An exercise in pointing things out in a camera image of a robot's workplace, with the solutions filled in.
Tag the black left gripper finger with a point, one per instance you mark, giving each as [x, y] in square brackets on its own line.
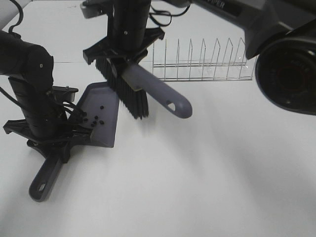
[82, 132]
[64, 153]

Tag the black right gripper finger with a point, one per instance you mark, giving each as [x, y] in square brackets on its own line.
[114, 67]

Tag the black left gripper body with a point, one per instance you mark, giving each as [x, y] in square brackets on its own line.
[46, 120]

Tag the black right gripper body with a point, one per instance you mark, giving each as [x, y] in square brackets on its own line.
[127, 35]

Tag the grey hand brush black bristles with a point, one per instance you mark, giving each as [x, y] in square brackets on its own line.
[136, 83]

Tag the pile of coffee beans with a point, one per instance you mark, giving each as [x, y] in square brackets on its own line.
[94, 116]

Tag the grey plastic dustpan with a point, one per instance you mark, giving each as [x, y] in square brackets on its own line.
[95, 94]

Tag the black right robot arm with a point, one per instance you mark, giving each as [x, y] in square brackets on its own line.
[281, 34]

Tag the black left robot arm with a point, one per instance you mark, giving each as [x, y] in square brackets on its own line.
[25, 61]

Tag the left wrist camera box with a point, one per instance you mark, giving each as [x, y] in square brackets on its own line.
[64, 93]

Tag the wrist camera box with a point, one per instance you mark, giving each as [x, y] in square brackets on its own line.
[95, 8]
[64, 93]

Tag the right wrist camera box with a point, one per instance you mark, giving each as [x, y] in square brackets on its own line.
[95, 8]

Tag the chrome wire plate rack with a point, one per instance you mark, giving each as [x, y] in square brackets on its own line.
[220, 62]

